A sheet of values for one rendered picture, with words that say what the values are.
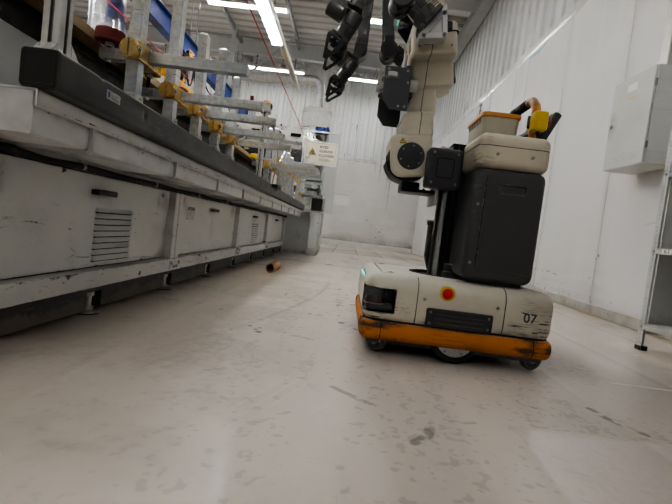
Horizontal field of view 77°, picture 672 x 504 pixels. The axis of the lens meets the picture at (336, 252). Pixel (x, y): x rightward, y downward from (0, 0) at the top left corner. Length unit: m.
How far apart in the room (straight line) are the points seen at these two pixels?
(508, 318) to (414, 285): 0.34
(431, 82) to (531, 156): 0.48
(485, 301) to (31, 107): 1.35
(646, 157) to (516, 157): 1.73
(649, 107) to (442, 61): 1.79
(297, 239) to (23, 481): 5.56
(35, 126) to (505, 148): 1.34
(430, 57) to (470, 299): 0.92
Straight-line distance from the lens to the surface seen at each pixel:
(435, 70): 1.81
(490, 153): 1.58
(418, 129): 1.71
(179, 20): 1.71
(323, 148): 6.10
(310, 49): 12.07
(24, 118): 1.10
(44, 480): 0.81
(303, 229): 6.16
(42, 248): 1.53
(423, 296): 1.48
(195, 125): 1.85
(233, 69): 1.36
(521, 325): 1.59
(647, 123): 3.30
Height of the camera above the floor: 0.41
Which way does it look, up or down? 3 degrees down
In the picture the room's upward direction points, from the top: 7 degrees clockwise
